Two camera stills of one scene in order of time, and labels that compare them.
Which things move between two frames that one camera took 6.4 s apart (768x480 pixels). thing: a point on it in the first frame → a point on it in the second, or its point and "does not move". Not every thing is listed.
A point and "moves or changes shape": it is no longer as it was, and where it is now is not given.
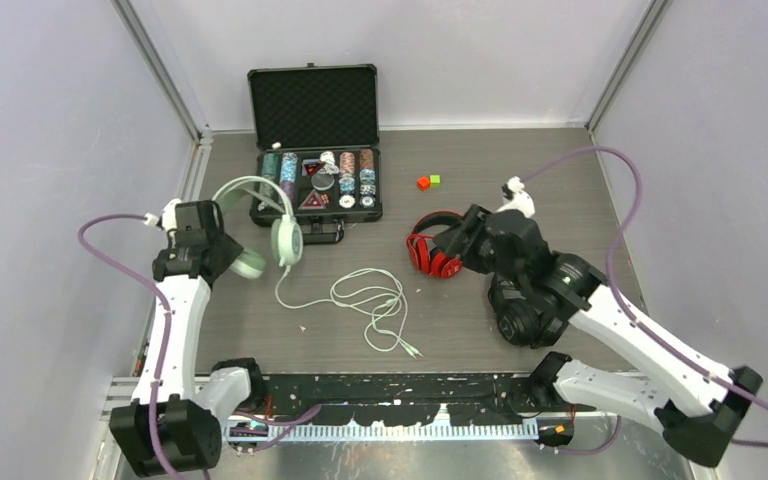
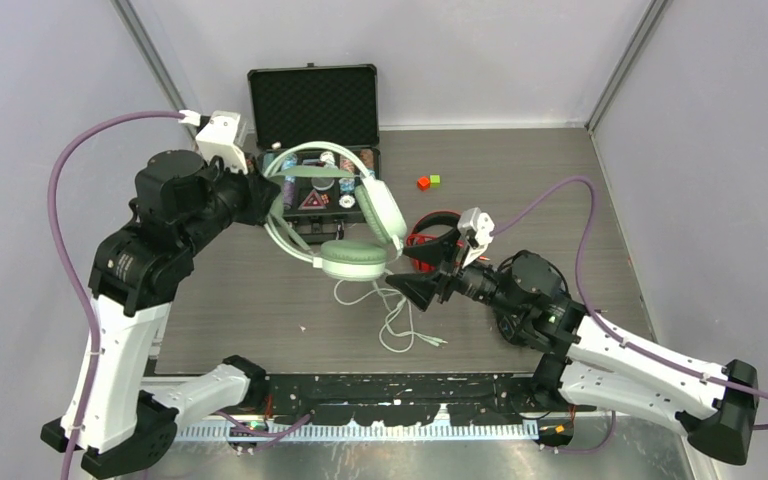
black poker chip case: x=316 y=130 does not move
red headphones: x=438 y=264 does not move
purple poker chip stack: x=289 y=163 does not move
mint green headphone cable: x=376 y=291 moves or changes shape
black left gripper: x=231 y=251 → x=260 y=191
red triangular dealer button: x=312 y=202 does not move
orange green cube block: x=424 y=183 does not move
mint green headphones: x=287 y=234 → x=379 y=206
